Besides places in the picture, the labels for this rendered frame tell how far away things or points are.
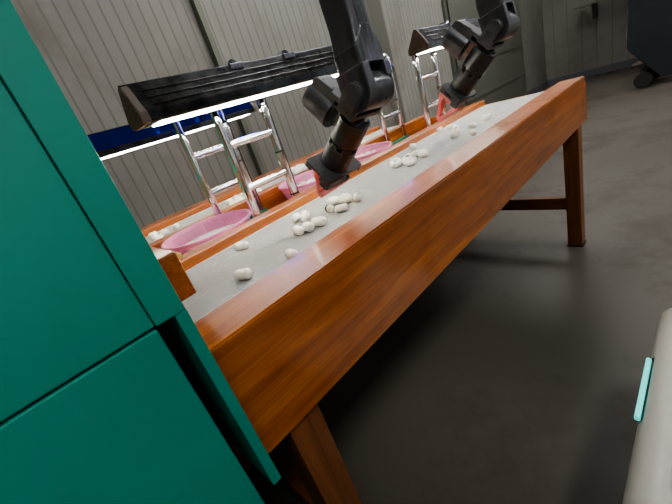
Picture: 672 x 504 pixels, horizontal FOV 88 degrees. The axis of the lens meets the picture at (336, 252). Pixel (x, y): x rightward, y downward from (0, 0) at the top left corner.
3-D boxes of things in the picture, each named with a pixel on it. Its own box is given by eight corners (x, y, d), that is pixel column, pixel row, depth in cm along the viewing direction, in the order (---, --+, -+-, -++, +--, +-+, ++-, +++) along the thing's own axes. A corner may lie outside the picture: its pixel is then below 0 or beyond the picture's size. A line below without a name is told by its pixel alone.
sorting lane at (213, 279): (552, 94, 156) (552, 88, 155) (182, 355, 50) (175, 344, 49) (485, 109, 177) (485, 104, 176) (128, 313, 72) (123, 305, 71)
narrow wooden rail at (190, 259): (487, 122, 180) (484, 99, 175) (144, 338, 74) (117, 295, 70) (477, 124, 183) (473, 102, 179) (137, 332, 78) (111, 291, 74)
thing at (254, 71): (365, 66, 96) (358, 36, 93) (144, 124, 59) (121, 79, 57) (344, 74, 101) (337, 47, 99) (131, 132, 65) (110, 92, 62)
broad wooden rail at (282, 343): (585, 120, 152) (584, 75, 145) (264, 461, 47) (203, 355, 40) (554, 125, 161) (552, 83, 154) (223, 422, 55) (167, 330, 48)
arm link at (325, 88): (363, 91, 51) (395, 84, 56) (312, 45, 53) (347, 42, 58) (333, 154, 60) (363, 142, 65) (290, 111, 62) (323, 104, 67)
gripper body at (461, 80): (436, 91, 89) (453, 63, 83) (455, 84, 95) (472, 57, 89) (455, 107, 88) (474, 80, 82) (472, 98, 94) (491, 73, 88)
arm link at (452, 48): (504, 25, 73) (518, 21, 78) (463, -6, 75) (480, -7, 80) (469, 77, 83) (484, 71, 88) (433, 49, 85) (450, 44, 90)
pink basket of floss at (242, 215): (270, 228, 115) (259, 201, 111) (250, 263, 90) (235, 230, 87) (198, 250, 118) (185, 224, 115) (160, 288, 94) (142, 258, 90)
